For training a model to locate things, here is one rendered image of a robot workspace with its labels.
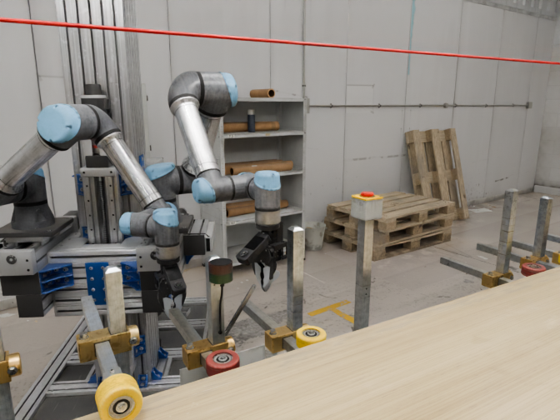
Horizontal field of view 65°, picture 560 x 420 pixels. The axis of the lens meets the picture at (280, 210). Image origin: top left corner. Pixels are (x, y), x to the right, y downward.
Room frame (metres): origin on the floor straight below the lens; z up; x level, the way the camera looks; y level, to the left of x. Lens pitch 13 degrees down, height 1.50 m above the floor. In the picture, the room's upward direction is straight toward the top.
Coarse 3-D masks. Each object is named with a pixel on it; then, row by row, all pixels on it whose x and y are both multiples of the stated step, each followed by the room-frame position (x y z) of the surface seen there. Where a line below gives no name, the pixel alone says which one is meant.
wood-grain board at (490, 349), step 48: (528, 288) 1.37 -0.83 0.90; (384, 336) 1.06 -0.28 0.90; (432, 336) 1.06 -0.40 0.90; (480, 336) 1.06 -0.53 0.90; (528, 336) 1.06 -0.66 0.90; (192, 384) 0.85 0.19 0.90; (240, 384) 0.85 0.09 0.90; (288, 384) 0.85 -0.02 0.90; (336, 384) 0.85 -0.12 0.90; (384, 384) 0.85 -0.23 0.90; (432, 384) 0.85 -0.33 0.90; (480, 384) 0.85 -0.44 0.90; (528, 384) 0.85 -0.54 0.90
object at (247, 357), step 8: (264, 344) 1.19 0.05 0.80; (240, 352) 1.15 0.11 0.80; (248, 352) 1.16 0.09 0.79; (256, 352) 1.17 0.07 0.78; (264, 352) 1.19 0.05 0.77; (240, 360) 1.15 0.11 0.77; (248, 360) 1.16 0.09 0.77; (256, 360) 1.17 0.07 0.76; (184, 368) 1.06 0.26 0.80; (200, 368) 1.09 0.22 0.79; (184, 376) 1.06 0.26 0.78; (192, 376) 1.08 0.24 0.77; (200, 376) 1.09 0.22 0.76; (208, 376) 1.10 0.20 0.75
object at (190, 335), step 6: (174, 312) 1.27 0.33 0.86; (180, 312) 1.27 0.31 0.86; (174, 318) 1.24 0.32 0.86; (180, 318) 1.23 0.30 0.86; (186, 318) 1.23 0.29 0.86; (174, 324) 1.25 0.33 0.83; (180, 324) 1.20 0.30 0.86; (186, 324) 1.20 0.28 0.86; (180, 330) 1.19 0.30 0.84; (186, 330) 1.16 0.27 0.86; (192, 330) 1.16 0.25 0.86; (186, 336) 1.14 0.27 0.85; (192, 336) 1.13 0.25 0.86; (198, 336) 1.13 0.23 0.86; (204, 354) 1.04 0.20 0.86; (204, 360) 1.01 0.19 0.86; (204, 366) 1.02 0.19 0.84
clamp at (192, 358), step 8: (184, 344) 1.07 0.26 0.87; (200, 344) 1.07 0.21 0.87; (208, 344) 1.07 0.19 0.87; (216, 344) 1.07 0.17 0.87; (224, 344) 1.07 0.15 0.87; (232, 344) 1.09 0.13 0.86; (184, 352) 1.05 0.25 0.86; (192, 352) 1.03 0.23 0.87; (200, 352) 1.04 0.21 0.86; (184, 360) 1.05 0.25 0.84; (192, 360) 1.03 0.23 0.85; (200, 360) 1.04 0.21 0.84; (192, 368) 1.03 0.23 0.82
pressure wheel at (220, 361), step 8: (216, 352) 0.97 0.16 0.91; (224, 352) 0.97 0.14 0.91; (232, 352) 0.97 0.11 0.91; (208, 360) 0.93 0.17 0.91; (216, 360) 0.94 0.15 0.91; (224, 360) 0.94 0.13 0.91; (232, 360) 0.93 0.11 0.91; (208, 368) 0.92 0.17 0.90; (216, 368) 0.91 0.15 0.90; (224, 368) 0.91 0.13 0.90; (232, 368) 0.92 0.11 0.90
